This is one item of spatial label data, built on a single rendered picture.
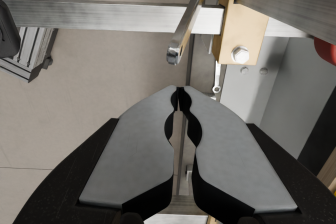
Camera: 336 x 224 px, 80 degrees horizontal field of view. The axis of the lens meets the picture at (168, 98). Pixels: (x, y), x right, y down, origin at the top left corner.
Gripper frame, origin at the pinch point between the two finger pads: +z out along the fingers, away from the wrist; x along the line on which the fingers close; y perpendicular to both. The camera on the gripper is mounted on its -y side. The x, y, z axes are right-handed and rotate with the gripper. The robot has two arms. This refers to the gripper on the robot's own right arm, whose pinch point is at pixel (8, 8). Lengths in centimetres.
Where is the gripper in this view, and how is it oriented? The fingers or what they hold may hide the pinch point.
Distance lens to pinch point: 36.3
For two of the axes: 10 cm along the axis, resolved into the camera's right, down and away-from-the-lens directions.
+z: 0.2, -5.2, 8.5
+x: -0.3, 8.5, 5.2
